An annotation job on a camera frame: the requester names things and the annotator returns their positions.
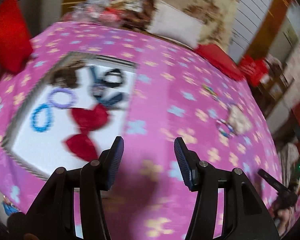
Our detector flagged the red bow hair clip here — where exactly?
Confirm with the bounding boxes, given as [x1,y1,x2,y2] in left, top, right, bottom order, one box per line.
[64,103,109,162]

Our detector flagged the cream white scrunchie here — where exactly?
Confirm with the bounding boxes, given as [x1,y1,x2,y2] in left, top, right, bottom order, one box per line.
[228,105,253,135]

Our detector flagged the blue bead bracelet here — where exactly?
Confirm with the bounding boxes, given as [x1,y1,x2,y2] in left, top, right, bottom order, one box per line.
[30,103,53,133]

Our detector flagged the multicolour bead bracelet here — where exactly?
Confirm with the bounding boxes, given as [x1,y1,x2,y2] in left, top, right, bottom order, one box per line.
[216,118,237,138]

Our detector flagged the purple bead bracelet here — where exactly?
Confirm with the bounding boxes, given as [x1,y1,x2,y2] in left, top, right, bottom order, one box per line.
[47,87,78,110]

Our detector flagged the green bead bracelet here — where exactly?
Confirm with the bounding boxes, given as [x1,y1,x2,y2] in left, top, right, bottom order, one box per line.
[202,84,220,99]

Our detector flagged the blue striped wrist watch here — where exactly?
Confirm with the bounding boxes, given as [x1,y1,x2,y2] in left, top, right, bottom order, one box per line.
[89,65,126,109]

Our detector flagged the brown leopard bow hair tie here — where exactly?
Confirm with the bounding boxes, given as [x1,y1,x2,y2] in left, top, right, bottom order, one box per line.
[50,60,87,90]

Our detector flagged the black scrunchie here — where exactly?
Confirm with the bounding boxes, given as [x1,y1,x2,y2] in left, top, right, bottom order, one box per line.
[101,68,125,88]

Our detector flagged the wooden chair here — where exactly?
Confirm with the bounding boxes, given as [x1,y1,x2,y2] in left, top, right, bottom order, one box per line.
[251,63,294,119]

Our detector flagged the striped white tray box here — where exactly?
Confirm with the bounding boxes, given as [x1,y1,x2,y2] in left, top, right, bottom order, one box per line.
[2,51,138,180]

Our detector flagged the pink floral bed sheet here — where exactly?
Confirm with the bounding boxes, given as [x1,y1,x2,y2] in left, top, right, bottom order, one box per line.
[0,22,281,239]

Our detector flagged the red gift bag right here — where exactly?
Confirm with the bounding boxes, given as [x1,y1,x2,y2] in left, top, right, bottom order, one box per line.
[238,55,268,87]

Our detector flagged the red cushion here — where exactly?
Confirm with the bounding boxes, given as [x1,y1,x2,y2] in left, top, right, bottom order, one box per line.
[194,43,244,81]

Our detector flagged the red tote bag left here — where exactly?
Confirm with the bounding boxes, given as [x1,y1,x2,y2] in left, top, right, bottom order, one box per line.
[0,0,33,74]

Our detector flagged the floral beige quilt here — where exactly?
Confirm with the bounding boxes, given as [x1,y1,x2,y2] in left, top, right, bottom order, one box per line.
[125,0,238,51]

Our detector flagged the clear plastic bag pile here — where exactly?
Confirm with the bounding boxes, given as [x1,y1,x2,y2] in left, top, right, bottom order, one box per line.
[61,0,125,28]

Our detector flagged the white small pillow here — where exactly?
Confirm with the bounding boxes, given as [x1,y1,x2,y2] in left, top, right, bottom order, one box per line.
[147,1,204,49]

